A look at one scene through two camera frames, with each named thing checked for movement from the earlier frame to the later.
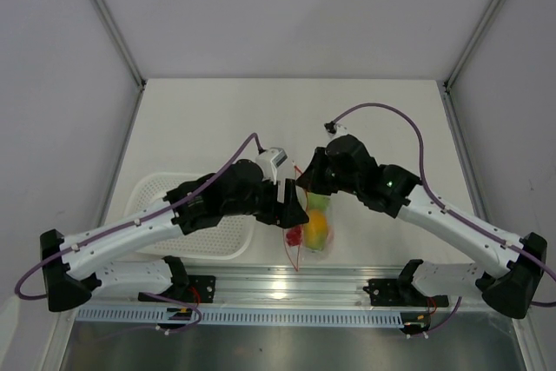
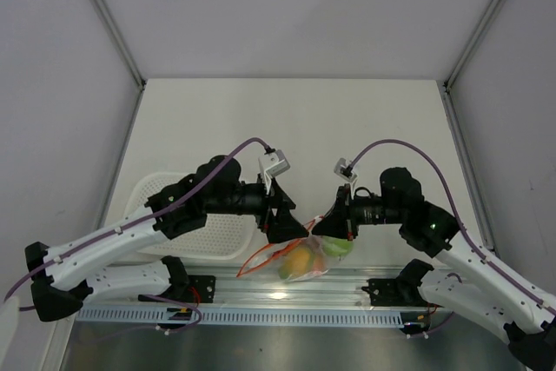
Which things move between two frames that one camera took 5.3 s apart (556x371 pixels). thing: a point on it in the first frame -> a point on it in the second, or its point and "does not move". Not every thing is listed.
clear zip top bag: [306, 243] -> [299, 258]
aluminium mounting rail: [290, 285] does not move
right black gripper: [312, 177] -> [340, 221]
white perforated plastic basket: [232, 238] does not move
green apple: [317, 202] -> [337, 247]
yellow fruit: [315, 229] -> [297, 261]
